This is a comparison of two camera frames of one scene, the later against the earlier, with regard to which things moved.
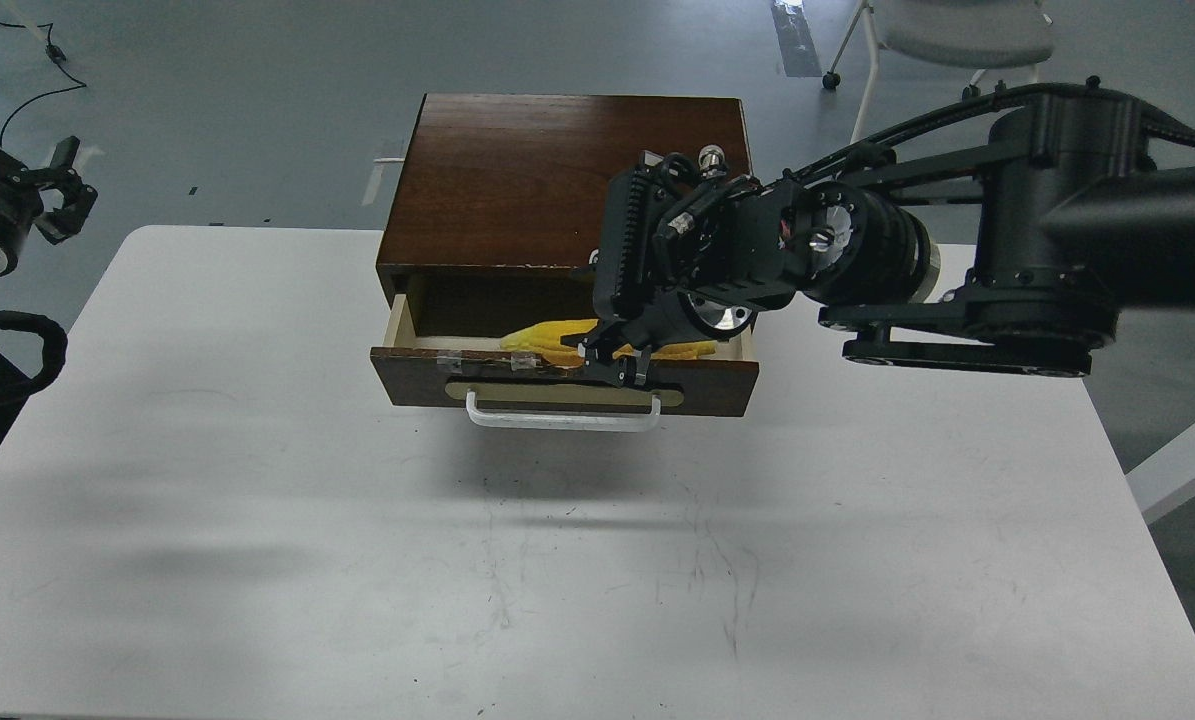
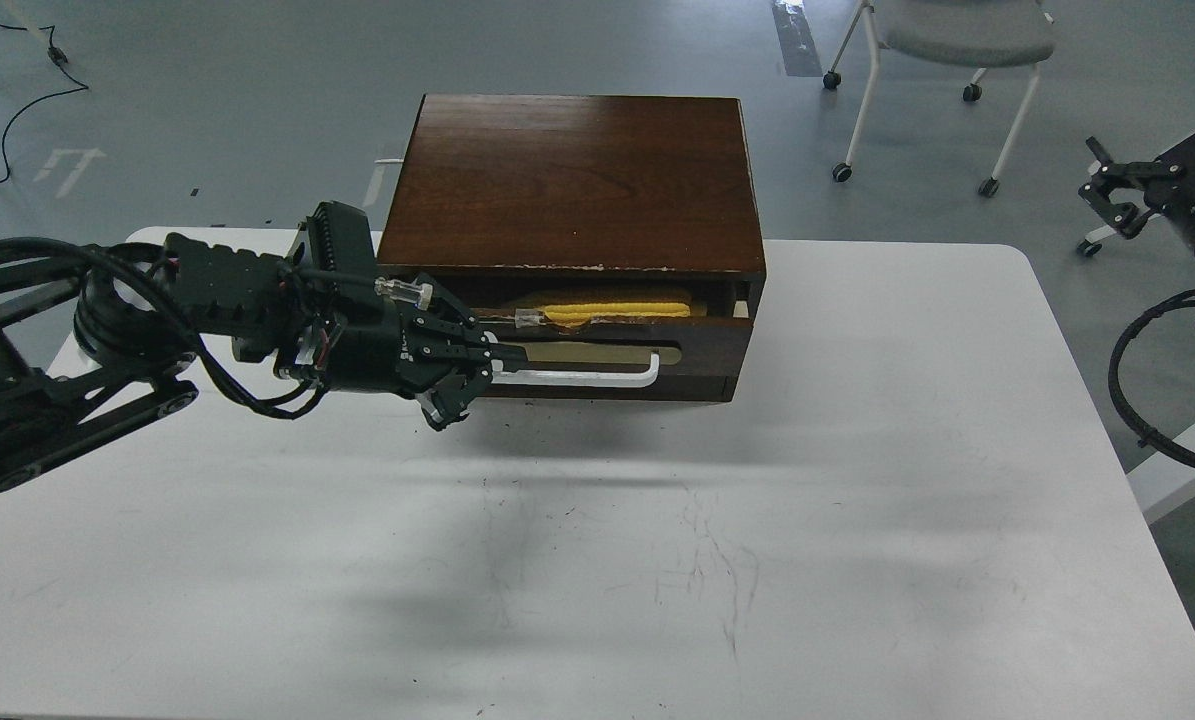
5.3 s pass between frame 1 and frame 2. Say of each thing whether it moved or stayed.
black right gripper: moved
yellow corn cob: moved
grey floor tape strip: stayed
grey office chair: stayed
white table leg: stayed
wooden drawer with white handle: moved
